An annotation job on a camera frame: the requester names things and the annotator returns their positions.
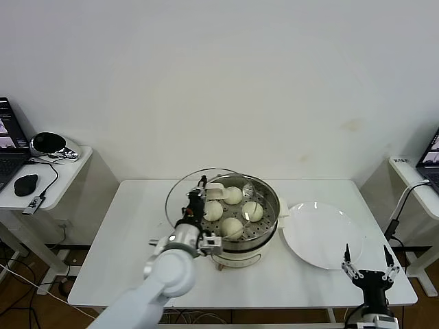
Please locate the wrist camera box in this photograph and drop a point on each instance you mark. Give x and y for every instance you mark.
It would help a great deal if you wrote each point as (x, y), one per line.
(212, 243)
(384, 321)

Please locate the white electric cooker base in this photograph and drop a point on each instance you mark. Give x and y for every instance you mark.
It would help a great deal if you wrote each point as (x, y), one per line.
(247, 260)

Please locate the white steamed baozi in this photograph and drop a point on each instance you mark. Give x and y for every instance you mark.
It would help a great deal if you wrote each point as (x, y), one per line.
(255, 209)
(213, 211)
(235, 196)
(232, 227)

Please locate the white printed label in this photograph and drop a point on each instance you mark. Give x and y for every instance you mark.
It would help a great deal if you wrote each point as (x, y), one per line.
(402, 160)

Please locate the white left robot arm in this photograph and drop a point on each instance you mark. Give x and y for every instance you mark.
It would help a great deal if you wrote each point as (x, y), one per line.
(171, 270)

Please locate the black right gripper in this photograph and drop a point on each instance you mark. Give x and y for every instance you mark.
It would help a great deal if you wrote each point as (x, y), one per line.
(374, 284)

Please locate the black power adapter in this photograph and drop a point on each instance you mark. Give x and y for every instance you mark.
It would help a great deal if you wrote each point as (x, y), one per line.
(392, 229)

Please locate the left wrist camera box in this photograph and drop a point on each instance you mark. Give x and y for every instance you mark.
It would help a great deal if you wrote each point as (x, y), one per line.
(212, 243)

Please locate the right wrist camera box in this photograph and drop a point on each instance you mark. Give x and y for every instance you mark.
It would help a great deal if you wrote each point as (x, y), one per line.
(384, 321)

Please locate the round glass pot lid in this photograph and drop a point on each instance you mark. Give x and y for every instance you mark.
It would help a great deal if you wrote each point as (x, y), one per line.
(216, 192)

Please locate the perforated steel steamer basket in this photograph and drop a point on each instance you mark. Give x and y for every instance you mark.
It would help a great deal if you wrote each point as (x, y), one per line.
(264, 233)

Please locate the grey usb hub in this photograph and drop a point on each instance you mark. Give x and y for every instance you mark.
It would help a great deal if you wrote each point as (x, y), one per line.
(33, 205)

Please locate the chrome and black headset device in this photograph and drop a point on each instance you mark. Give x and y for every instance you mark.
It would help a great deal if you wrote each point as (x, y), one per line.
(48, 142)

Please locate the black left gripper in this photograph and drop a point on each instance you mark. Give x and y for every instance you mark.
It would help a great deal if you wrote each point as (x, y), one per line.
(193, 212)

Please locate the white table frame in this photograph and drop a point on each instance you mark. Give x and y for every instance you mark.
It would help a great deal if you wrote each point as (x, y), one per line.
(332, 314)

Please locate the black open laptop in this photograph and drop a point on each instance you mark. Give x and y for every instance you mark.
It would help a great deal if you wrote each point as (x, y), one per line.
(8, 168)
(430, 150)

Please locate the white round plate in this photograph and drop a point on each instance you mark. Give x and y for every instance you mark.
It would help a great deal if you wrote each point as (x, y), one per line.
(319, 233)

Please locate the black computer mouse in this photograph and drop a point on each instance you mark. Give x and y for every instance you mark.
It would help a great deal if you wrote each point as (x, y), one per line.
(25, 185)

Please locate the white wall socket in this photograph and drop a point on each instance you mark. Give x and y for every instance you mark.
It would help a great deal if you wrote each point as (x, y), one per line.
(64, 225)

